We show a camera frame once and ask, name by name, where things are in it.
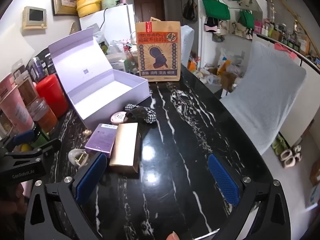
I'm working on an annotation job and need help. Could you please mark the white plastic bag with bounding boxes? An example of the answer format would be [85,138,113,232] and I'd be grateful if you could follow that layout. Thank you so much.
[216,50,238,77]

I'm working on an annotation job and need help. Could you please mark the crumpled clear plastic bag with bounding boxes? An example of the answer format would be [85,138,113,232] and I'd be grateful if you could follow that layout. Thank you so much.
[107,40,128,55]

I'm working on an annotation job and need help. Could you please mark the printed brown paper bag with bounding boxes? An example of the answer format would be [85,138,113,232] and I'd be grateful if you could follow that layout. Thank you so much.
[135,20,182,82]

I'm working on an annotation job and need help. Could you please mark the green slippers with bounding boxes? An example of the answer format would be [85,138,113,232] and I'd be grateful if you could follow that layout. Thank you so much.
[271,134,290,155]

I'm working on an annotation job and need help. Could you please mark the pink cloth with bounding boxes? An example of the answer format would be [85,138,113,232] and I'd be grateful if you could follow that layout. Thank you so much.
[274,42,299,60]

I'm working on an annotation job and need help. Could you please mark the person's left hand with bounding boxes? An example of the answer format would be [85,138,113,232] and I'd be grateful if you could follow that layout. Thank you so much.
[0,181,28,220]

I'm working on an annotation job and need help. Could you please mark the red canister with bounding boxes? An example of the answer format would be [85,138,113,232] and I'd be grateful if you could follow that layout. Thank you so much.
[36,74,69,118]

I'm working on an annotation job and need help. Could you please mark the black white checkered umbrella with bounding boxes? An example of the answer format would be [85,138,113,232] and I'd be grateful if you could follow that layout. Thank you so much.
[124,103,157,124]

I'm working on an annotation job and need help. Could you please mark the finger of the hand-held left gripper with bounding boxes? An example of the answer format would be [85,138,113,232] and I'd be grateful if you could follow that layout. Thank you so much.
[0,129,35,153]
[6,139,62,161]

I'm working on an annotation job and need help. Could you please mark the pink round compact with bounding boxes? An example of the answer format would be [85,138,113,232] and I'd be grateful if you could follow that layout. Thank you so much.
[110,112,127,125]

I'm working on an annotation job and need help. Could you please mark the white fridge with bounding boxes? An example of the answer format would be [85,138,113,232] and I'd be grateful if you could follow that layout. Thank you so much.
[79,4,137,53]

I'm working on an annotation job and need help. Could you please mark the wall intercom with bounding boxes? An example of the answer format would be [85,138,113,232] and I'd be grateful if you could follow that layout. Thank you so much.
[21,6,48,32]

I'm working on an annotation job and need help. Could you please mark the clear hair clip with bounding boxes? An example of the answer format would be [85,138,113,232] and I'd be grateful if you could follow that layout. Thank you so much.
[68,148,90,167]

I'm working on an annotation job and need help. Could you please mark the black cable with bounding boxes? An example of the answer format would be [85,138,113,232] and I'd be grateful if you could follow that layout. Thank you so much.
[101,7,108,30]

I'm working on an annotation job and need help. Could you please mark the brown door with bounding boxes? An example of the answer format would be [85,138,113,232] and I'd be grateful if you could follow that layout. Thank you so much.
[133,0,164,22]

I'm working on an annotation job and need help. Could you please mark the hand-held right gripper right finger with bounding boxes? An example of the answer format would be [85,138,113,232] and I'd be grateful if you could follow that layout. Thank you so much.
[207,154,292,240]

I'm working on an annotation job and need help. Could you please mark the gold box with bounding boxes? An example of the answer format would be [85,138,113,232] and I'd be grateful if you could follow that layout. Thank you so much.
[109,122,141,174]

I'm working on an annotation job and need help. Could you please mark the black snack packet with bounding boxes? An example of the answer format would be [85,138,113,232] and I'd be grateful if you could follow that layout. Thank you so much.
[35,47,57,75]

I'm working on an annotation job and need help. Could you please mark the clear jar orange contents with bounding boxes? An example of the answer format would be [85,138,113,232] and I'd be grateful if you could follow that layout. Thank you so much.
[27,97,59,133]

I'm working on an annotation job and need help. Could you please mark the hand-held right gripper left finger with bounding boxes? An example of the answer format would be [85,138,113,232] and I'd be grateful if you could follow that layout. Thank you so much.
[24,152,108,240]

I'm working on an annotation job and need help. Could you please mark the brown jar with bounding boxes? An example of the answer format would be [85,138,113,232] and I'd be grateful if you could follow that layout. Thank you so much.
[17,76,39,105]

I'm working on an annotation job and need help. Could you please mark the dark hanging bag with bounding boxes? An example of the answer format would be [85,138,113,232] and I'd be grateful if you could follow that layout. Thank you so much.
[182,0,198,22]

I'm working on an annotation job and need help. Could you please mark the purple box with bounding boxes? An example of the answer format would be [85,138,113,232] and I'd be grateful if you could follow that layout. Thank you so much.
[84,123,118,158]

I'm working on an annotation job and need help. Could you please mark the white gift box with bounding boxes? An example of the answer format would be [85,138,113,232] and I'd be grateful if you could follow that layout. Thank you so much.
[48,27,151,130]

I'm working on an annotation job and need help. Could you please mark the yellow pot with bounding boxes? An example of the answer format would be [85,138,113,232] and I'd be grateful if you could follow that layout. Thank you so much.
[76,0,110,18]

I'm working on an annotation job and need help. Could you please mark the brown cardboard box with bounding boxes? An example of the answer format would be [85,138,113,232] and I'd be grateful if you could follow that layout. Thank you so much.
[299,35,312,55]

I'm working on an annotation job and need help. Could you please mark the row of bottles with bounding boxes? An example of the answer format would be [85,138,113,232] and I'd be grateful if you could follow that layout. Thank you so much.
[255,17,320,65]

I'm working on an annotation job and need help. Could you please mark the pink tube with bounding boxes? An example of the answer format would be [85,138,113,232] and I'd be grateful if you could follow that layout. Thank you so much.
[0,73,35,133]

